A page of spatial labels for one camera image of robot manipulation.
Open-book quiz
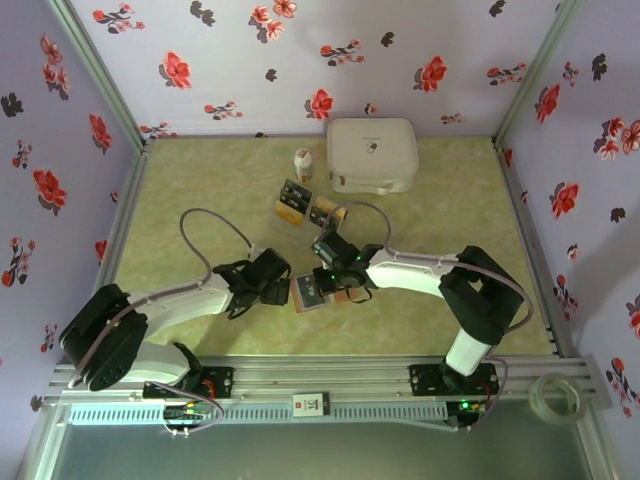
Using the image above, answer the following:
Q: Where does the clear tape roll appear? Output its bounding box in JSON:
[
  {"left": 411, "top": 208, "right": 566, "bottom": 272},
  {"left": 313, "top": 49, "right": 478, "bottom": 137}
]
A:
[{"left": 528, "top": 372, "right": 588, "bottom": 426}]

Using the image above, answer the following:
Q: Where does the grey right arm cable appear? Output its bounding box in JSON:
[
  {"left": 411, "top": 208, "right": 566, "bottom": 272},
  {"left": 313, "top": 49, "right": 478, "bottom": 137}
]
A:
[{"left": 319, "top": 200, "right": 535, "bottom": 359}]

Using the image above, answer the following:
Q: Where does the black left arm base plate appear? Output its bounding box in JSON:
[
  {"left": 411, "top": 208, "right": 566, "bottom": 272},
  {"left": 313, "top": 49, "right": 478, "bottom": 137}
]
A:
[{"left": 143, "top": 366, "right": 236, "bottom": 401}]

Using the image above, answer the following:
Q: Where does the aluminium cross rail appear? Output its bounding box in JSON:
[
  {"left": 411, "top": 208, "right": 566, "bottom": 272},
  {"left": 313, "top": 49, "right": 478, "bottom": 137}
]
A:
[{"left": 47, "top": 353, "right": 614, "bottom": 409}]

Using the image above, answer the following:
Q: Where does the grey base cable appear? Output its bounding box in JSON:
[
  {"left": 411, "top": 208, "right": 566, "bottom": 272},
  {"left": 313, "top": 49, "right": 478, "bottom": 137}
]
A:
[
  {"left": 447, "top": 360, "right": 512, "bottom": 434},
  {"left": 162, "top": 382, "right": 227, "bottom": 440}
]

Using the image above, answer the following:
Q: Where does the white pill bottle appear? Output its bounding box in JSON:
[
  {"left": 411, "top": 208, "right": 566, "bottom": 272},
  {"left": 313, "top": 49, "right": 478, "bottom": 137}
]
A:
[{"left": 293, "top": 148, "right": 315, "bottom": 184}]

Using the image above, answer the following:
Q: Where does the aluminium side rail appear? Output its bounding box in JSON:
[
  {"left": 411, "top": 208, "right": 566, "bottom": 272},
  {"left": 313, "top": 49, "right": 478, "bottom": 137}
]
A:
[
  {"left": 79, "top": 139, "right": 154, "bottom": 364},
  {"left": 492, "top": 139, "right": 577, "bottom": 360}
]

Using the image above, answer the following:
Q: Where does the white label with red logo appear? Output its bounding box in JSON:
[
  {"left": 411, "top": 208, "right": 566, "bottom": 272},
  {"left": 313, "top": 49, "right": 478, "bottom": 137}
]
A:
[{"left": 291, "top": 392, "right": 331, "bottom": 419}]

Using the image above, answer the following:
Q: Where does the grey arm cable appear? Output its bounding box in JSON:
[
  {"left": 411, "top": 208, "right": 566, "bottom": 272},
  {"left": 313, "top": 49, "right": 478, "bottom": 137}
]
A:
[
  {"left": 319, "top": 200, "right": 535, "bottom": 359},
  {"left": 69, "top": 208, "right": 259, "bottom": 389}
]

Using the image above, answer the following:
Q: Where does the grey left arm cable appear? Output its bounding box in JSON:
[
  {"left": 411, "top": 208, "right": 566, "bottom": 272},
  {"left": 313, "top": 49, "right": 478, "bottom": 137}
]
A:
[{"left": 69, "top": 208, "right": 259, "bottom": 389}]

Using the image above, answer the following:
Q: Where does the grey left base cable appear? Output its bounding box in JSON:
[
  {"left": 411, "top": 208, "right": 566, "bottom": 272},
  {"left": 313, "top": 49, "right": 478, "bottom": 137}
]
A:
[{"left": 162, "top": 382, "right": 227, "bottom": 440}]

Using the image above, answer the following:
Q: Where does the gold VIP card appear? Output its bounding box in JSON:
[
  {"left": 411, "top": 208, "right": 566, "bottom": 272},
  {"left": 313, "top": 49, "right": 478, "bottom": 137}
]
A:
[
  {"left": 313, "top": 195, "right": 347, "bottom": 221},
  {"left": 274, "top": 201, "right": 306, "bottom": 227}
]

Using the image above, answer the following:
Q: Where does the aluminium frame beam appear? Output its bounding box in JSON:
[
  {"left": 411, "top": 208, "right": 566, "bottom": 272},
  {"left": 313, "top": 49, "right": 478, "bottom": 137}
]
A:
[
  {"left": 574, "top": 422, "right": 621, "bottom": 480},
  {"left": 19, "top": 404, "right": 71, "bottom": 480}
]

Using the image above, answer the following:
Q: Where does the clear acrylic card rack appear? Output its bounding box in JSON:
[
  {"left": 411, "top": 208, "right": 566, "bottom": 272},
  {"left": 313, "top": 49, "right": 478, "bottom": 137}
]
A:
[{"left": 272, "top": 178, "right": 350, "bottom": 241}]

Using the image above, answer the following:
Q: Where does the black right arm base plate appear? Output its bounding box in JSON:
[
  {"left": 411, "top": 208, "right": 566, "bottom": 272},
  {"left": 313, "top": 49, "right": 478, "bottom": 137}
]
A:
[{"left": 408, "top": 363, "right": 501, "bottom": 399}]

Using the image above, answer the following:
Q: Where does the white slotted cable duct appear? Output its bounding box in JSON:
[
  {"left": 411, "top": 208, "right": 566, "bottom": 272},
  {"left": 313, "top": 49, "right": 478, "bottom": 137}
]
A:
[{"left": 66, "top": 402, "right": 448, "bottom": 427}]

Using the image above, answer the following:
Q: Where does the grey right base cable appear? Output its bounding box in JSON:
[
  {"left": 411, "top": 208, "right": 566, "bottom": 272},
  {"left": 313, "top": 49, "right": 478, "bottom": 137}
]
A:
[{"left": 447, "top": 360, "right": 512, "bottom": 434}]

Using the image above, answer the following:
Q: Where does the white zippered pouch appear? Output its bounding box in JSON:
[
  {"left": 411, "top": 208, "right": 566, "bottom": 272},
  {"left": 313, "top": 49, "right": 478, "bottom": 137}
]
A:
[{"left": 326, "top": 117, "right": 420, "bottom": 196}]

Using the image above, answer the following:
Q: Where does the aluminium corner post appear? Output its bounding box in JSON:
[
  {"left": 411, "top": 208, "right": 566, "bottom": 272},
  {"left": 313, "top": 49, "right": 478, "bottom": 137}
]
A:
[
  {"left": 47, "top": 0, "right": 154, "bottom": 151},
  {"left": 492, "top": 0, "right": 584, "bottom": 146}
]

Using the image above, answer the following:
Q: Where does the small control board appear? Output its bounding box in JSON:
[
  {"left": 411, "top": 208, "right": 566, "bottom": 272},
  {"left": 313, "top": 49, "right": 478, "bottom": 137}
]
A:
[
  {"left": 163, "top": 403, "right": 212, "bottom": 422},
  {"left": 455, "top": 398, "right": 489, "bottom": 417}
]

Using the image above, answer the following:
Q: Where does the tea packet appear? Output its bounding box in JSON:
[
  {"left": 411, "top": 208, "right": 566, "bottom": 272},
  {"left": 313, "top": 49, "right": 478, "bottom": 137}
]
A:
[{"left": 298, "top": 276, "right": 322, "bottom": 311}]

